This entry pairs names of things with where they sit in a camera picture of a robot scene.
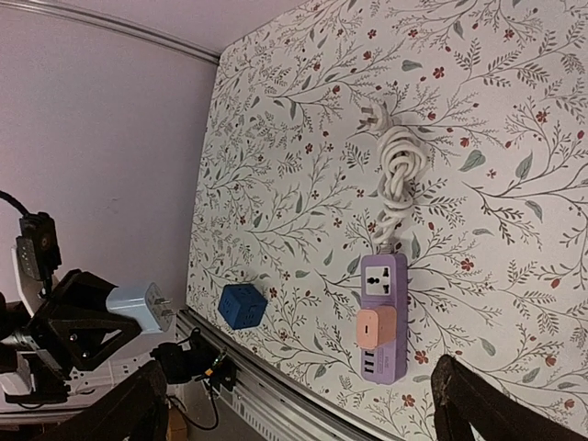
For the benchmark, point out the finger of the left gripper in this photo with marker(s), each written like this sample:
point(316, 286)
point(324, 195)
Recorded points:
point(93, 339)
point(82, 295)

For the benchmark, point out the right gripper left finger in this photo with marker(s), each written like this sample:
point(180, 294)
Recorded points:
point(135, 410)

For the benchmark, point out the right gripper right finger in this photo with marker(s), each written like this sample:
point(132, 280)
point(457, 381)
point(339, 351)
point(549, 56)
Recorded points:
point(465, 403)

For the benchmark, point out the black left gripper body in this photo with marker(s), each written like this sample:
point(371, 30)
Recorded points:
point(49, 361)

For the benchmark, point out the light blue plug adapter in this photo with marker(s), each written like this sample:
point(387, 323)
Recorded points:
point(145, 303)

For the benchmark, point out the pink plug adapter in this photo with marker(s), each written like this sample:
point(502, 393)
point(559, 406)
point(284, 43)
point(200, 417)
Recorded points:
point(376, 327)

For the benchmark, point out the purple power strip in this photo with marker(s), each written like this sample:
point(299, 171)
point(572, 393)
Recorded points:
point(384, 281)

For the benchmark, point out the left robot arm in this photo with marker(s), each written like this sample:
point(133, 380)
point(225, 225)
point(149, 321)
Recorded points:
point(16, 377)

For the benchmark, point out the dark blue cube socket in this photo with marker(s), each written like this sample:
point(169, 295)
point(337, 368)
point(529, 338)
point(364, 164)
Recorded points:
point(242, 306)

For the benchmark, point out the floral table cloth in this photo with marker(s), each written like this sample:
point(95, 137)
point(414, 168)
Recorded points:
point(453, 132)

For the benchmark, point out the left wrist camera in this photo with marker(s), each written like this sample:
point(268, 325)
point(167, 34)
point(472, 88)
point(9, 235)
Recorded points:
point(38, 251)

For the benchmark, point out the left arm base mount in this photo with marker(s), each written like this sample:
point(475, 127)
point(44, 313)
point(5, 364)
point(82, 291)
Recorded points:
point(195, 359)

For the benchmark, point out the aluminium front rail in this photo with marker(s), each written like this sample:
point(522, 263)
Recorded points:
point(276, 407)

